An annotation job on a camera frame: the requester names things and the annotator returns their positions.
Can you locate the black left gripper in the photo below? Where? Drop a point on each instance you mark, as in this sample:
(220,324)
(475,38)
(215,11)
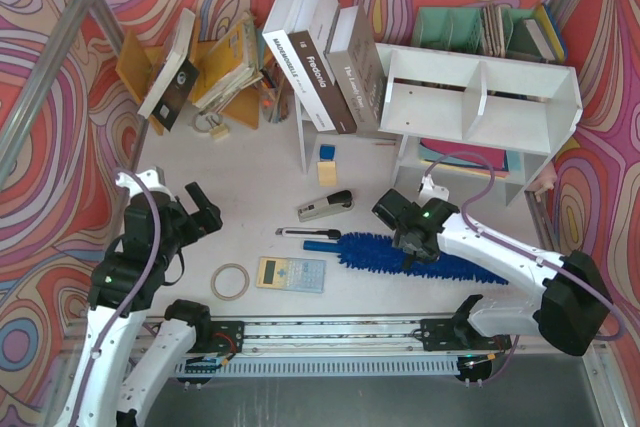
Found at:
(192,220)

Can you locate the small brass padlock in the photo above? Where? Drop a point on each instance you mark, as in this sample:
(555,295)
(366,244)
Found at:
(210,124)

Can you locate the black and white leaning book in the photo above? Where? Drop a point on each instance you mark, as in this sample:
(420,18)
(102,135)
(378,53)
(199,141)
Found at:
(172,75)

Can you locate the yellow and blue calculator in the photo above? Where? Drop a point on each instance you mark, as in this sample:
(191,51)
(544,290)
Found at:
(291,274)

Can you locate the blue microfiber duster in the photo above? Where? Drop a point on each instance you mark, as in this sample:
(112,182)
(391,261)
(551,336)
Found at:
(374,253)

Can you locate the white bookshelf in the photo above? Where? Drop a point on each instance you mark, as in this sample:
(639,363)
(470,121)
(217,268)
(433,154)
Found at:
(528,108)

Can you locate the yellow wooden book rack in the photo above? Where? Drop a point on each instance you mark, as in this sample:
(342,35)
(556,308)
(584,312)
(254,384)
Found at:
(135,61)

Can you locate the coloured paper sheets stack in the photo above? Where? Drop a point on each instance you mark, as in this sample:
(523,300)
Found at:
(475,160)

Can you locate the brown Fredonia book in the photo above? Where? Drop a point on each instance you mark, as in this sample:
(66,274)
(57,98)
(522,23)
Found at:
(311,37)

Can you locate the small white side shelf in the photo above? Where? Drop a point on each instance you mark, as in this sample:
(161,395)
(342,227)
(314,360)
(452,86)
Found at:
(307,134)

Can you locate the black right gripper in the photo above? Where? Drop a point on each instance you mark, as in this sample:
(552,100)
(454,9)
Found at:
(413,244)

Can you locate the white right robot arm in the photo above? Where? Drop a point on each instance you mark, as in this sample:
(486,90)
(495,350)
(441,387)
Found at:
(566,300)

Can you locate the grey Lonely Ones book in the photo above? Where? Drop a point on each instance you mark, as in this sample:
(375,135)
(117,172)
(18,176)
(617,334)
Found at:
(357,67)

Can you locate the blue eraser block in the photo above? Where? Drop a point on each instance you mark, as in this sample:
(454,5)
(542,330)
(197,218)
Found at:
(327,152)

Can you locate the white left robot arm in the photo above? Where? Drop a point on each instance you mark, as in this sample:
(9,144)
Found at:
(105,390)

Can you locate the mint green file organizer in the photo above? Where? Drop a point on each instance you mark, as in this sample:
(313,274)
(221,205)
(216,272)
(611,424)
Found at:
(461,29)

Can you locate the grey and black stapler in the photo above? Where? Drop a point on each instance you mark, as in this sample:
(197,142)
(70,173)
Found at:
(333,204)

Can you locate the pink pig figurine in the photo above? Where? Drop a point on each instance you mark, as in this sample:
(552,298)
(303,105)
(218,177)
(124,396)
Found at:
(544,182)

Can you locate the clear pencil cup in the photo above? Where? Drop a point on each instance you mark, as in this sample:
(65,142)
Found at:
(274,92)

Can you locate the blue yellow book in organizer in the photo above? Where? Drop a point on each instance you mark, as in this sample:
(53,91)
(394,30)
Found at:
(542,16)

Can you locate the yellow worn books stack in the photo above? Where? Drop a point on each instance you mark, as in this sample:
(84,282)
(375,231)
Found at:
(228,67)

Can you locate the black and white utility knife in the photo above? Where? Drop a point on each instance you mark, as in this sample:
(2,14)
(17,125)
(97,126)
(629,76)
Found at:
(309,233)

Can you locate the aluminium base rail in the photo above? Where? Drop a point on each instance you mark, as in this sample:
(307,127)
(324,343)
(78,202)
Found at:
(254,347)

